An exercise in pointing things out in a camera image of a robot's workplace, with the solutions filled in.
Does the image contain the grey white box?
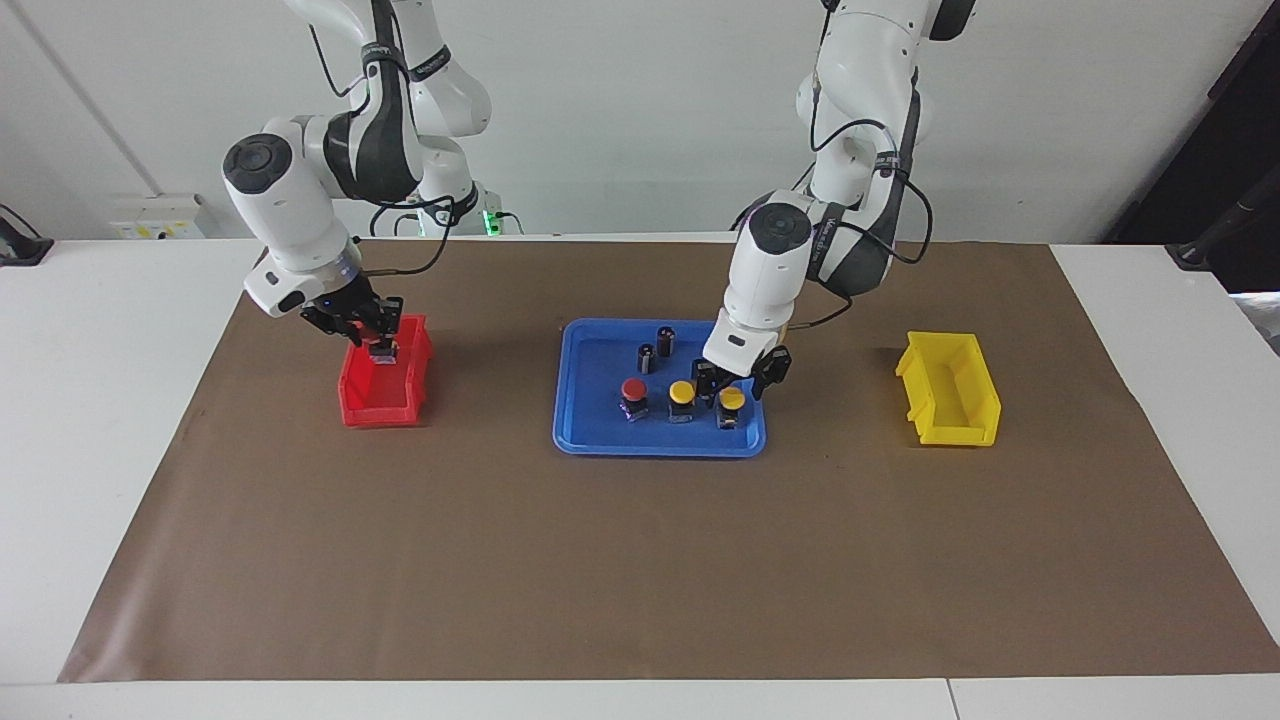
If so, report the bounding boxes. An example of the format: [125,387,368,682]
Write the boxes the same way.
[1230,290,1280,358]

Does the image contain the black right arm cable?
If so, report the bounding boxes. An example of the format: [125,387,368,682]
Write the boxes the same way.
[305,20,461,278]

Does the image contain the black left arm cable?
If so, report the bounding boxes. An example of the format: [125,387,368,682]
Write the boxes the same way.
[808,80,937,331]

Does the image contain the white wall power strip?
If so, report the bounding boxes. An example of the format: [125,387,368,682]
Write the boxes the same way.
[110,195,206,241]

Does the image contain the brown paper mat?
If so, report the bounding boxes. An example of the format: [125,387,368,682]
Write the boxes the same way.
[58,238,1280,684]

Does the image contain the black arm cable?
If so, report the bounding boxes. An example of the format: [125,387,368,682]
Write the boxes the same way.
[808,80,937,331]
[305,20,461,278]

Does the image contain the red plastic bin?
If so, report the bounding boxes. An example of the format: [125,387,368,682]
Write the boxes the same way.
[337,314,435,429]

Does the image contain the black clamp object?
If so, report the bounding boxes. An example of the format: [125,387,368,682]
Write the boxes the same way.
[0,205,53,267]

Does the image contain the yellow plastic bin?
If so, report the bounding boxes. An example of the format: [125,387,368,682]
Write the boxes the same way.
[894,331,1002,447]

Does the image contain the blue plastic tray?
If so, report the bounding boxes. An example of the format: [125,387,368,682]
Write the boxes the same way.
[552,318,768,459]

